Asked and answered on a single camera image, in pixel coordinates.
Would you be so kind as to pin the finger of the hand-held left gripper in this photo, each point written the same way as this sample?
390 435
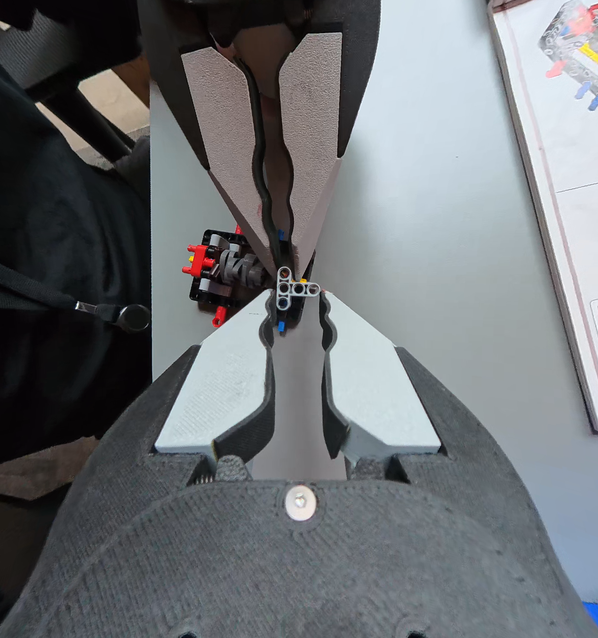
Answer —
219 124
314 114

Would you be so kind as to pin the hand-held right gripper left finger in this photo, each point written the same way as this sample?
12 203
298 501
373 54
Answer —
214 393

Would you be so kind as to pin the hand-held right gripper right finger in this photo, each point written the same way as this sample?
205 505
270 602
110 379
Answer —
378 398

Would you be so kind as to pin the grey T-shaped lego beam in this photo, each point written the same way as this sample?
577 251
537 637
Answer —
285 291

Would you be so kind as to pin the lego engine frame assembly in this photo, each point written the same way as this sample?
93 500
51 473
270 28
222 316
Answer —
229 269

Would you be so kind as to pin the lego instruction booklet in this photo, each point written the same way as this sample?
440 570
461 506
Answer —
578 199

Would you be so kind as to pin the person's left hand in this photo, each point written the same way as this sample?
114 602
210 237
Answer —
264 55

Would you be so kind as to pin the wooden table support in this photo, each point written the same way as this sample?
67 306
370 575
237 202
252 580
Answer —
134 79

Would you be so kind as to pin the black office chair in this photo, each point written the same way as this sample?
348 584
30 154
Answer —
79 114

